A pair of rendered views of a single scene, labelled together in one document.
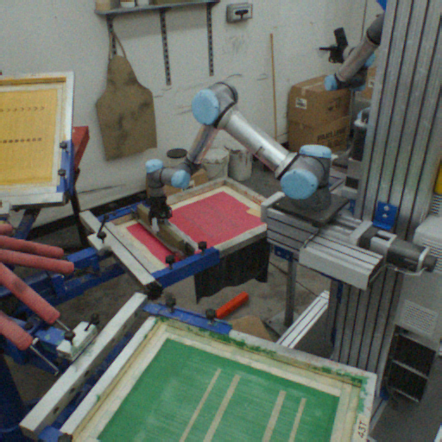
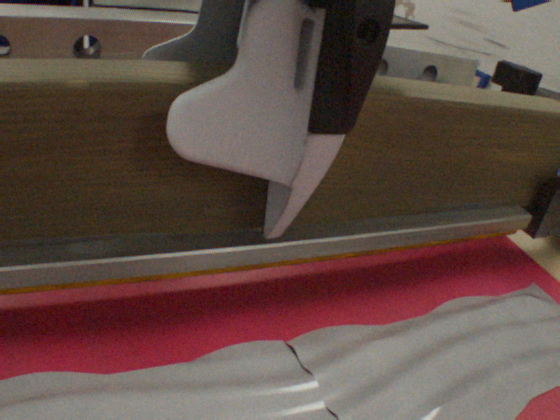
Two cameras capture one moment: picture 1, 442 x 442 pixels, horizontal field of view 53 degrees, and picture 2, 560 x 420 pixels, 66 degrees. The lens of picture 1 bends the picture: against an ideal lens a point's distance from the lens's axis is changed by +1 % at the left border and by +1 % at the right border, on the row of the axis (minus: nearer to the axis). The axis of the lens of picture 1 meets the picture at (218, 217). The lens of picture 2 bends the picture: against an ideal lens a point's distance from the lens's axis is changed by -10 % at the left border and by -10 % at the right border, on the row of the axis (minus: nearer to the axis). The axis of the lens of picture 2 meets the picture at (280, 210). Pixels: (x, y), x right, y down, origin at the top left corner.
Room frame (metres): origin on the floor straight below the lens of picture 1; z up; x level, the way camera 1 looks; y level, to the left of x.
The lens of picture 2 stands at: (1.74, 0.09, 1.11)
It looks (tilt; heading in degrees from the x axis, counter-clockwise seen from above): 30 degrees down; 96
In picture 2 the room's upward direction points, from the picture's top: 12 degrees clockwise
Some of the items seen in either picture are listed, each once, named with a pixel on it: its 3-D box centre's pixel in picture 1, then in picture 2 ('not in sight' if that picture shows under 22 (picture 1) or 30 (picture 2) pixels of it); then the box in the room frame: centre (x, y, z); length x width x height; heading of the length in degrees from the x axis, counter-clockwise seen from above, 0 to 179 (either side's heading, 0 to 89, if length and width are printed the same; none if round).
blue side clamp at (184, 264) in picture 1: (187, 266); not in sight; (1.48, 0.14, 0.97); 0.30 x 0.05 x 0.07; 125
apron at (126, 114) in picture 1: (124, 97); not in sight; (3.76, 0.77, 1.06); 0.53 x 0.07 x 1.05; 125
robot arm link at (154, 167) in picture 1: (155, 173); not in sight; (1.70, 0.26, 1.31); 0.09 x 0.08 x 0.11; 61
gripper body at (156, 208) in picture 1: (160, 205); not in sight; (1.70, 0.26, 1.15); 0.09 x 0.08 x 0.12; 35
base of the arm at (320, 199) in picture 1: (312, 190); not in sight; (1.50, -0.37, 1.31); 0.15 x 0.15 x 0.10
